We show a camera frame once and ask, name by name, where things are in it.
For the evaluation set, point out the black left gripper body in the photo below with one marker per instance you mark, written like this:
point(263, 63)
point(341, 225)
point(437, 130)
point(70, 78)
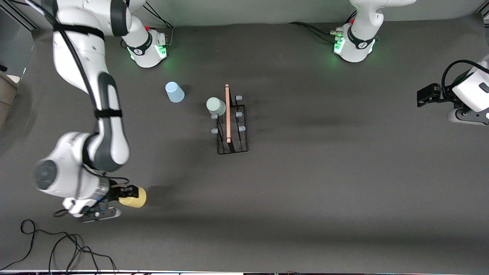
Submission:
point(445, 96)

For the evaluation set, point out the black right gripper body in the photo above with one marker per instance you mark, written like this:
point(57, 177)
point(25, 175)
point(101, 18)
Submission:
point(114, 192)

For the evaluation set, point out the yellow plastic cup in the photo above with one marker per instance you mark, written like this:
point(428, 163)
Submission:
point(137, 198)

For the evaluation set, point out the pale green plastic cup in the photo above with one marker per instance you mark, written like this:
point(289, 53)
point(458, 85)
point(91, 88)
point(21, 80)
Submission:
point(216, 105)

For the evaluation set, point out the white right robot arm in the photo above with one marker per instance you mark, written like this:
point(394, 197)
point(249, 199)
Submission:
point(110, 145)

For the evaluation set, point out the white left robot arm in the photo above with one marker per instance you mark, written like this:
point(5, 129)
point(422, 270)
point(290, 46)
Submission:
point(359, 42)

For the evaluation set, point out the light blue plastic cup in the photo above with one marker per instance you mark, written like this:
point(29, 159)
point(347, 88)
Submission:
point(175, 93)

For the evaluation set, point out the beige box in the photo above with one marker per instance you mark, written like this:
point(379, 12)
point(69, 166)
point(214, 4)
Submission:
point(5, 95)

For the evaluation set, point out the dark grey table mat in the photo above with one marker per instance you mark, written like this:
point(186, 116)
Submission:
point(305, 191)

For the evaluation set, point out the black frame rail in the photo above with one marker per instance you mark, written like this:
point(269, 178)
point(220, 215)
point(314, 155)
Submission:
point(26, 21)
point(484, 18)

